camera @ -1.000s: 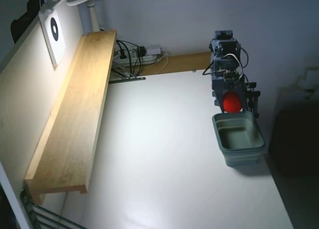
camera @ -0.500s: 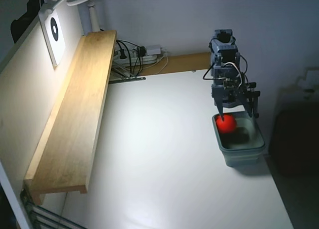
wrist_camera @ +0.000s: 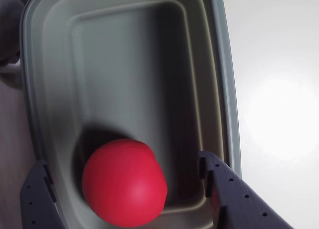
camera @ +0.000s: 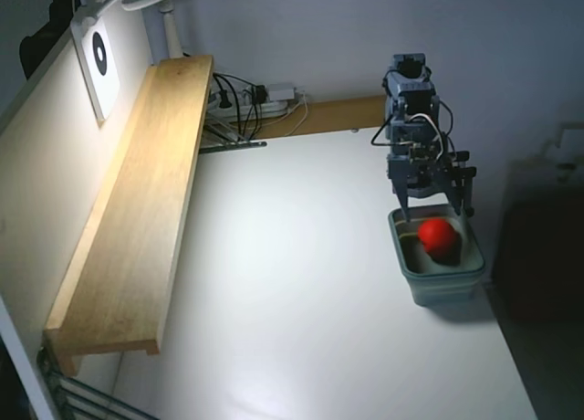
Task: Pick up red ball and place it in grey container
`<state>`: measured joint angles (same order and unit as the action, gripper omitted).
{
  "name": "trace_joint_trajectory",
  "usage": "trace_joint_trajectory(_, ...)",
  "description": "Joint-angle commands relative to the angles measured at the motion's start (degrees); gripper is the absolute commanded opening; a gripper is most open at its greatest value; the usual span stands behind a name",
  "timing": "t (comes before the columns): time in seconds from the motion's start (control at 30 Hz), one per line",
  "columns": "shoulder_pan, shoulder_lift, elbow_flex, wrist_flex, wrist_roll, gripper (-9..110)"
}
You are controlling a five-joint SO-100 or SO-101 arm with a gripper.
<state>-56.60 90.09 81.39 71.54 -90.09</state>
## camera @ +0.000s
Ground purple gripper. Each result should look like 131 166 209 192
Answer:
387 152 463 223

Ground red ball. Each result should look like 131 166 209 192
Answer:
418 217 459 257

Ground grey plastic container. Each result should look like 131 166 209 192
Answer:
387 208 486 308

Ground black table clamp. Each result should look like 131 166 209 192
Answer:
451 150 478 218

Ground wooden back board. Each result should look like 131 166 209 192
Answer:
262 95 389 141

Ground white power strip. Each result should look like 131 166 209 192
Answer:
207 90 298 120

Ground grey power adapter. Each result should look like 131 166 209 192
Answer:
266 82 297 100

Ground metal shelf rails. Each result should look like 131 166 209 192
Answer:
198 121 269 155

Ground long wooden shelf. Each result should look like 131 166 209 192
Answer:
43 54 215 378

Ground white desk lamp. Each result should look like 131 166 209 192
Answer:
120 0 195 58

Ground white cable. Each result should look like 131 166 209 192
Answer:
285 89 314 136

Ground black power cables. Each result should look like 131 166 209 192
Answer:
213 72 266 141

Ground white panel with black ring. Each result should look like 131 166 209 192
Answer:
70 16 122 129

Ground metal frame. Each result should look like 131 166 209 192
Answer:
36 346 159 420

